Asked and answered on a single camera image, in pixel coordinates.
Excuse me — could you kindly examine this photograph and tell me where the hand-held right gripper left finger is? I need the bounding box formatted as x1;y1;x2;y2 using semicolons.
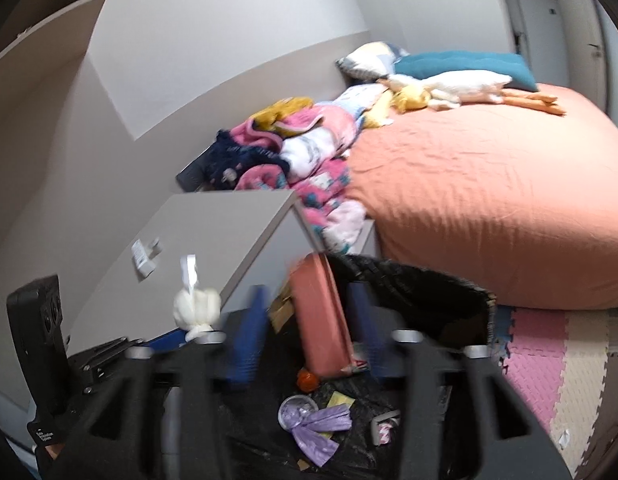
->
54;285;270;480

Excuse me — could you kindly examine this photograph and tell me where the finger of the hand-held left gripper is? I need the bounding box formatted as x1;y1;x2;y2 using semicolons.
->
143;330;190;351

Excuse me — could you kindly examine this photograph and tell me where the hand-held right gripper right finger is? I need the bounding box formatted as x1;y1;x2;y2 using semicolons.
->
346;280;572;480

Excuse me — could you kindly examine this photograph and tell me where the orange carton box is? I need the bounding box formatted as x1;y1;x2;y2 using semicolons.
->
288;252;370;380

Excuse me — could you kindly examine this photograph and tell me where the cardboard bin with black bag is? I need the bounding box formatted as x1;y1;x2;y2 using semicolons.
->
204;252;497;480

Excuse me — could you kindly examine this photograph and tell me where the pink and white box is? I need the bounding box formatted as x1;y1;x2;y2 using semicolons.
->
370;410;402;447

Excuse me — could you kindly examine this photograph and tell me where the purple plastic bag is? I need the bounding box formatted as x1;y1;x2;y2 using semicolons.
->
289;404;352;468

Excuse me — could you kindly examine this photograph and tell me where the round foil cup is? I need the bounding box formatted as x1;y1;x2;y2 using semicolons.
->
278;395;320;432

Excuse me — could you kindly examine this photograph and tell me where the grey desk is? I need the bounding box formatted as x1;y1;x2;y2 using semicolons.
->
69;190;330;351

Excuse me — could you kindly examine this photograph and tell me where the pink cat print blanket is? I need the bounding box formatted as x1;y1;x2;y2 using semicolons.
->
236;157;366;254

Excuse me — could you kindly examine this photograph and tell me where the foam puzzle floor mat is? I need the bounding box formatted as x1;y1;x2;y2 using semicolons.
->
494;305;618;480

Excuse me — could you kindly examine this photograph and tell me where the navy printed garment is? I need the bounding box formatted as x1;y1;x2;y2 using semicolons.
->
204;130;291;189

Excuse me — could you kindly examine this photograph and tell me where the bed with orange sheet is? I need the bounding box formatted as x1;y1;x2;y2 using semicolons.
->
344;82;618;311

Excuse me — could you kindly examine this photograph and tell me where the pink fleece blanket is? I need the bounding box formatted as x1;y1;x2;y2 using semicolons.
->
231;105;362;154

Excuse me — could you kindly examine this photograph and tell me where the yellow dotted pillow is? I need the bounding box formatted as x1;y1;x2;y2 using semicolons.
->
361;92;396;129

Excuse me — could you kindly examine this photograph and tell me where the mustard yellow garment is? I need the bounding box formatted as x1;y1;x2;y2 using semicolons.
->
251;96;315;134

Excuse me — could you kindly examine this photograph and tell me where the white dotted blanket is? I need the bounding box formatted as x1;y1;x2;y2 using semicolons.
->
334;82;390;117

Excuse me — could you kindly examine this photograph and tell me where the yellow duck plush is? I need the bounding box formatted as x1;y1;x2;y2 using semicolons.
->
391;85;432;114

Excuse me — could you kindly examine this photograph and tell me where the white goose plush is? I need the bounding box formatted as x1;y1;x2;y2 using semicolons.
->
379;70;567;117

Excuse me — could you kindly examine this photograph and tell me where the patterned patchwork pillow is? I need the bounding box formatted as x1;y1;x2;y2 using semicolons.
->
335;41;411;82

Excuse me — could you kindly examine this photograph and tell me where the teal pillow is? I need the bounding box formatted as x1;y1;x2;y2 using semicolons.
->
394;50;540;92

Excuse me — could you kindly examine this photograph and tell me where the white door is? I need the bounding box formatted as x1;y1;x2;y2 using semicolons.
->
506;0;612;111

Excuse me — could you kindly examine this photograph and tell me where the grey wall cabinet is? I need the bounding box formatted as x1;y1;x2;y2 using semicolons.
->
0;0;110;67

